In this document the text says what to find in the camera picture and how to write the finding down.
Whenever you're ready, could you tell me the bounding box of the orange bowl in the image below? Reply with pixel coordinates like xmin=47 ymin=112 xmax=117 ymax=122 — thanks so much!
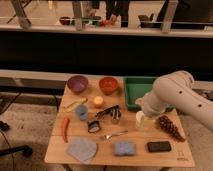
xmin=99 ymin=77 xmax=118 ymax=95

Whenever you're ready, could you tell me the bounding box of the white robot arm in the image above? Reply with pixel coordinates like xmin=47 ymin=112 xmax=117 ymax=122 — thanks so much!
xmin=135 ymin=71 xmax=213 ymax=132

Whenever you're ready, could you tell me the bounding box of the white paper cup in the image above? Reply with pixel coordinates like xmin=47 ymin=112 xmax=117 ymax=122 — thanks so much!
xmin=135 ymin=111 xmax=145 ymax=130

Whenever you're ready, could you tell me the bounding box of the person in background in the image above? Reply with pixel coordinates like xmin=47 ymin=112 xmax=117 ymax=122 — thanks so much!
xmin=105 ymin=0 xmax=130 ymax=27

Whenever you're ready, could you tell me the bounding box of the dark bowl on far counter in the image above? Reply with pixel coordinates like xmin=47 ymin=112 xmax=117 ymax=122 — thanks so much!
xmin=59 ymin=16 xmax=71 ymax=25

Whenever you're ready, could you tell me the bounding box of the blue sponge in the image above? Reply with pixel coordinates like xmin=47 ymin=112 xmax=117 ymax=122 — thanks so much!
xmin=114 ymin=141 xmax=136 ymax=156

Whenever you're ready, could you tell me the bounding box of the black rectangular block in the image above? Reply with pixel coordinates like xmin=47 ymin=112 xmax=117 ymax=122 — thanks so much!
xmin=147 ymin=141 xmax=171 ymax=152

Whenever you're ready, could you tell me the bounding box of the purple bowl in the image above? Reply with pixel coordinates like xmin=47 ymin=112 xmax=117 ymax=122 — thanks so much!
xmin=67 ymin=75 xmax=88 ymax=93

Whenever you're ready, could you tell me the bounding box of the yellow round fruit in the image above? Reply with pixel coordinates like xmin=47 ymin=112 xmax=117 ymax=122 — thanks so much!
xmin=93 ymin=96 xmax=104 ymax=108

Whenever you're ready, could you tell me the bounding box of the wooden table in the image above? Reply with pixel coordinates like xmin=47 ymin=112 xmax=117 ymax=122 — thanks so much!
xmin=45 ymin=79 xmax=195 ymax=168

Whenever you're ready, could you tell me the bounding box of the red chili pepper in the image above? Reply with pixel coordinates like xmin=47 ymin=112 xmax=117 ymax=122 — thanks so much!
xmin=61 ymin=117 xmax=70 ymax=143

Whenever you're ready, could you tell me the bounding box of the small blue cup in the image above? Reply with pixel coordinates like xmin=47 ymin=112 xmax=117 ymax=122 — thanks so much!
xmin=75 ymin=105 xmax=88 ymax=121

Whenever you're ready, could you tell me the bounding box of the green plastic tray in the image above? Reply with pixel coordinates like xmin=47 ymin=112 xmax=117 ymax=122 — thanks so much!
xmin=123 ymin=76 xmax=176 ymax=112

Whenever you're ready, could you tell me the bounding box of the black binder clip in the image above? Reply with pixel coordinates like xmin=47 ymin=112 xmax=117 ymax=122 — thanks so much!
xmin=88 ymin=120 xmax=101 ymax=133

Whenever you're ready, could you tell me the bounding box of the grey-blue cloth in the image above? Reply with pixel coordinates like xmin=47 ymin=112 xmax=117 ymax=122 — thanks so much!
xmin=66 ymin=138 xmax=98 ymax=164

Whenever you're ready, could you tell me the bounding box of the small metal cup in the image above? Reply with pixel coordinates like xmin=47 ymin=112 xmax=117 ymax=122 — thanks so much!
xmin=111 ymin=109 xmax=121 ymax=124

